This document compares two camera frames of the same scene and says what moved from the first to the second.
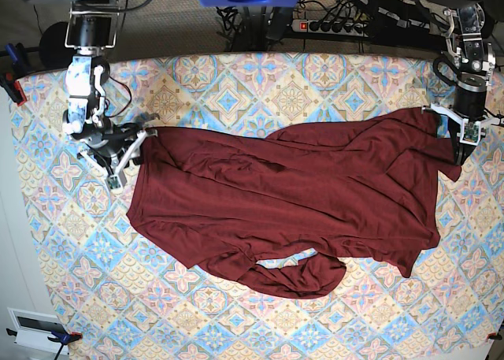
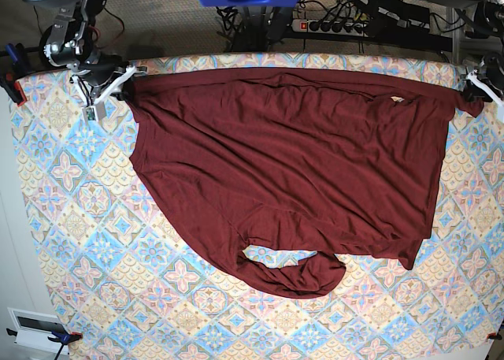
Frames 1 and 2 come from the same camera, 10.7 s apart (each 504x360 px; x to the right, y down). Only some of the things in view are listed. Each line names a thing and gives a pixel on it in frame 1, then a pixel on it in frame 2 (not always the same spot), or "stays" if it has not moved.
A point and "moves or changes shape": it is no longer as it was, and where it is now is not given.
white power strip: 357,29 stays
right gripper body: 462,150 to 487,82
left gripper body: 113,146 to 102,74
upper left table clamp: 14,66 stays
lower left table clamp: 63,339 stays
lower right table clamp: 493,335 stays
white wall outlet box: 33,328 stays
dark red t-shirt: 282,212 moves or changes shape
